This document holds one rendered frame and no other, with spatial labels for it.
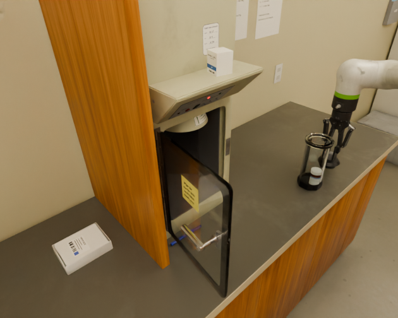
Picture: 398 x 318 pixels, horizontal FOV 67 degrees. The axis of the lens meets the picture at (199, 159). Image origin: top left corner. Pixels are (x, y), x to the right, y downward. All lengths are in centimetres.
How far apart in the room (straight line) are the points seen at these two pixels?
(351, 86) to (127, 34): 89
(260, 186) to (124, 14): 94
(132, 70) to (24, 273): 78
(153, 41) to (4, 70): 51
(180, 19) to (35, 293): 89
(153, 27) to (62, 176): 74
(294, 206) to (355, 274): 118
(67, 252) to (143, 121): 59
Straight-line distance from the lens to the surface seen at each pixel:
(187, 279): 100
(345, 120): 136
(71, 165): 127
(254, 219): 118
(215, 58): 81
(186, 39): 82
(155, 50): 77
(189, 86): 75
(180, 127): 94
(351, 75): 126
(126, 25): 62
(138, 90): 65
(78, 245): 112
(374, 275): 242
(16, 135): 116
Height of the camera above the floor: 177
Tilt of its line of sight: 34 degrees down
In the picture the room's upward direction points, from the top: 1 degrees counter-clockwise
